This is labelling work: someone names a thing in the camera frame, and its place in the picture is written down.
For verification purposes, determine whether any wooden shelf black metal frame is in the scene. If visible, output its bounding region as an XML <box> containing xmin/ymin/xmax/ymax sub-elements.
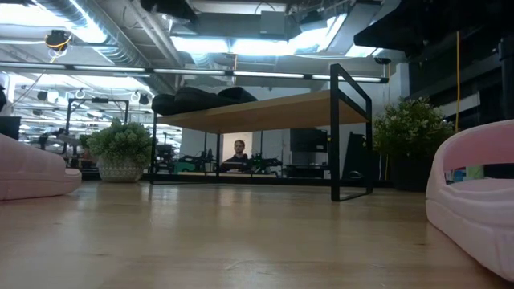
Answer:
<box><xmin>149</xmin><ymin>63</ymin><xmax>374</xmax><ymax>203</ymax></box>

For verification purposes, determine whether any pink slide sandal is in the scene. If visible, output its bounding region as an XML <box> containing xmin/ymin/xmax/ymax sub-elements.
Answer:
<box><xmin>424</xmin><ymin>119</ymin><xmax>514</xmax><ymax>282</ymax></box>
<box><xmin>0</xmin><ymin>133</ymin><xmax>84</xmax><ymax>201</ymax></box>

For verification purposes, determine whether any black ceiling camera yellow cable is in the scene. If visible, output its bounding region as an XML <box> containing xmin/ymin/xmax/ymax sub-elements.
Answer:
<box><xmin>43</xmin><ymin>29</ymin><xmax>73</xmax><ymax>53</ymax></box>

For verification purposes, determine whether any small plant white patterned pot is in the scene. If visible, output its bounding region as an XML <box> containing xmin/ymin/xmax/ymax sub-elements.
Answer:
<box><xmin>86</xmin><ymin>119</ymin><xmax>153</xmax><ymax>184</ymax></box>

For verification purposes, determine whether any black monitor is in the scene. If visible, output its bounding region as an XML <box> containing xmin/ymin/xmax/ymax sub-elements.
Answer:
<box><xmin>0</xmin><ymin>116</ymin><xmax>22</xmax><ymax>141</ymax></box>

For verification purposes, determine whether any long ceiling light bar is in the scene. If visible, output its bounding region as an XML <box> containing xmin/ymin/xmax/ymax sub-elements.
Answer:
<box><xmin>0</xmin><ymin>61</ymin><xmax>390</xmax><ymax>84</ymax></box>

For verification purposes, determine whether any person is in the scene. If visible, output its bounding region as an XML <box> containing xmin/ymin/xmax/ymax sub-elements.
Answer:
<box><xmin>219</xmin><ymin>139</ymin><xmax>250</xmax><ymax>173</ymax></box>

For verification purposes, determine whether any black background rig frame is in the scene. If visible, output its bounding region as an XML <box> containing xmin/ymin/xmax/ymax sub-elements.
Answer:
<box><xmin>65</xmin><ymin>97</ymin><xmax>130</xmax><ymax>156</ymax></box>

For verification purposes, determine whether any black aluminium table frame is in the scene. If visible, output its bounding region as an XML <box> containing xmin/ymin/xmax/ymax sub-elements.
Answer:
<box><xmin>80</xmin><ymin>172</ymin><xmax>393</xmax><ymax>187</ymax></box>

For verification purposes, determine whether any black leaning board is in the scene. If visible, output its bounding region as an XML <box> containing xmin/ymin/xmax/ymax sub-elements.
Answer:
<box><xmin>341</xmin><ymin>131</ymin><xmax>381</xmax><ymax>181</ymax></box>

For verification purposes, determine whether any black wall screen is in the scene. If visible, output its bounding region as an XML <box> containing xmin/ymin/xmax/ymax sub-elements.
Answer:
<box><xmin>289</xmin><ymin>128</ymin><xmax>328</xmax><ymax>153</ymax></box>

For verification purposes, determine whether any green and white roll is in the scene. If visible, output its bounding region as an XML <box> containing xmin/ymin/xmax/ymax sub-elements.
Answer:
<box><xmin>465</xmin><ymin>165</ymin><xmax>485</xmax><ymax>181</ymax></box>

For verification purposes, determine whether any bushy plant dark pot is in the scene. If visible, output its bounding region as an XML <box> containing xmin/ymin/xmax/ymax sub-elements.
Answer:
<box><xmin>372</xmin><ymin>97</ymin><xmax>455</xmax><ymax>193</ymax></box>

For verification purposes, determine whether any black slide sandal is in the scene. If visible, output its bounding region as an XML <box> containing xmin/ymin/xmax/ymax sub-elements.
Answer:
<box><xmin>173</xmin><ymin>86</ymin><xmax>259</xmax><ymax>114</ymax></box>
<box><xmin>151</xmin><ymin>93</ymin><xmax>178</xmax><ymax>117</ymax></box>

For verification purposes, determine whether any grey ceiling box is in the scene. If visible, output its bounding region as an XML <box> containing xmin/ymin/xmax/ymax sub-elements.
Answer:
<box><xmin>260</xmin><ymin>10</ymin><xmax>287</xmax><ymax>36</ymax></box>

